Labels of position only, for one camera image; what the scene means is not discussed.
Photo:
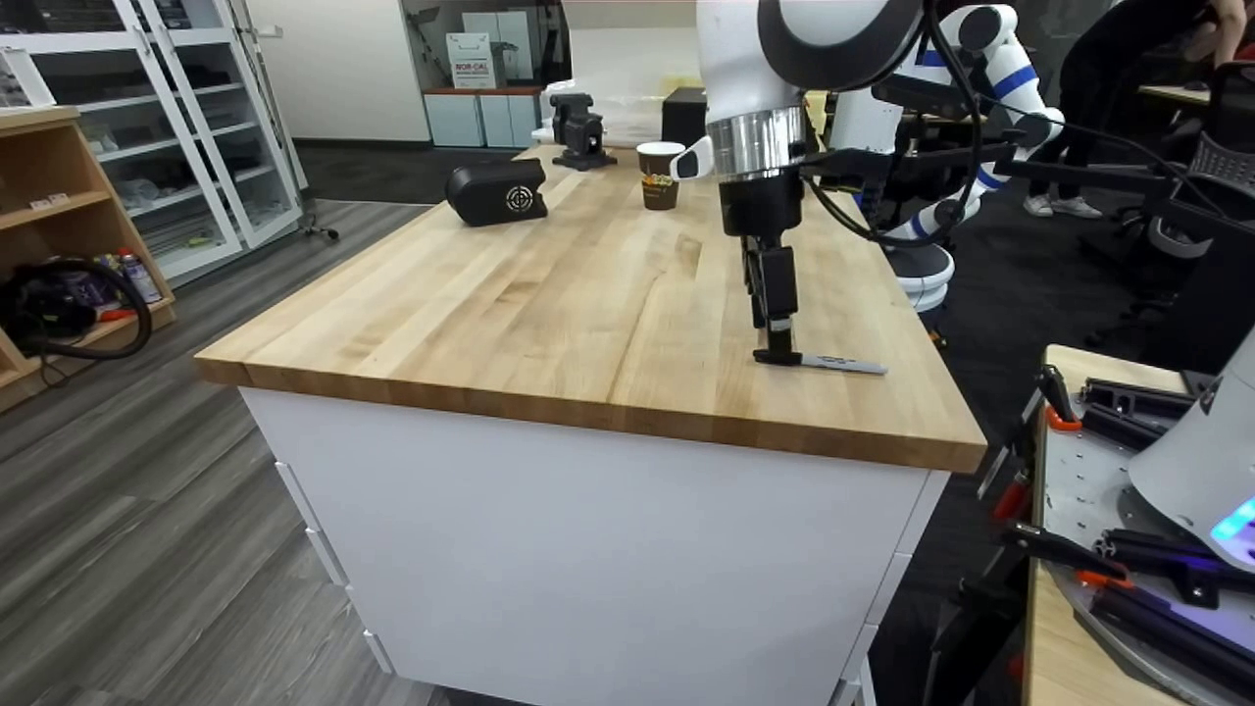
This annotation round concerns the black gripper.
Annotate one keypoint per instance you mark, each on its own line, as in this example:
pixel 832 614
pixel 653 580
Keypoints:
pixel 761 208

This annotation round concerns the grey marker with black cap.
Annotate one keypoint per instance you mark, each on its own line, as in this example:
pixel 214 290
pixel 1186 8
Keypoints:
pixel 836 361

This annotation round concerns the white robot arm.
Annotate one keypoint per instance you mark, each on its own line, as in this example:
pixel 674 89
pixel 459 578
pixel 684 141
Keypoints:
pixel 733 51

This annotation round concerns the brown paper cup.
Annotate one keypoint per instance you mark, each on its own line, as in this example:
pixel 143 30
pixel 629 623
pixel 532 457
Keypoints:
pixel 659 176

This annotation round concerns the black speaker box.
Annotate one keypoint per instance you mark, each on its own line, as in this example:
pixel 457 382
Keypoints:
pixel 684 115

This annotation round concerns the black box device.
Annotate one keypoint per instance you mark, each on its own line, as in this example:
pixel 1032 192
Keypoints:
pixel 496 192

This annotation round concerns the grey storage bins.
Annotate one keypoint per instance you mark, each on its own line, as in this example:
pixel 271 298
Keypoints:
pixel 475 119

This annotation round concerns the black clamp tool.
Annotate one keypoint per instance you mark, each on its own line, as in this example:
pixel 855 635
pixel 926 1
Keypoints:
pixel 1122 554
pixel 1130 409

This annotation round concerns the person in dark clothes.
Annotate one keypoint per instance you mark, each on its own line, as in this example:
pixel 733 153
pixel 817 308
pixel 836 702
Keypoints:
pixel 1122 81

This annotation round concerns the grey curved cover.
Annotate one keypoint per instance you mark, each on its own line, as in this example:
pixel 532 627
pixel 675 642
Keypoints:
pixel 1199 457

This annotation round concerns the wooden side table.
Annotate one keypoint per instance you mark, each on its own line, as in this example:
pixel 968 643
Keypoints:
pixel 1059 652

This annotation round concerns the white glass door cabinet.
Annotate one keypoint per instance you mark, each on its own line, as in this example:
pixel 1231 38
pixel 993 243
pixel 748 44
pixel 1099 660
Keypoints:
pixel 211 124

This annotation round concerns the black bag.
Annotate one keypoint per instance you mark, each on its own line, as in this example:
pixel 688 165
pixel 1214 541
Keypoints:
pixel 54 308

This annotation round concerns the wooden workbench shelf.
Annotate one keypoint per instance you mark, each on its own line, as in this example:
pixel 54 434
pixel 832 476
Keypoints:
pixel 54 168

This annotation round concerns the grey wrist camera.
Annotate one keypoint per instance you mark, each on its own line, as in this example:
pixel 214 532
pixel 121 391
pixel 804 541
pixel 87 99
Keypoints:
pixel 696 159

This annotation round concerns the black camera device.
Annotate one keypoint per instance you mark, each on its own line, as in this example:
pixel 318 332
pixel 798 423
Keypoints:
pixel 580 129

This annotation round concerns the black camera stand rod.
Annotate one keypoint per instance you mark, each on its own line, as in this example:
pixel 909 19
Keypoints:
pixel 1074 165

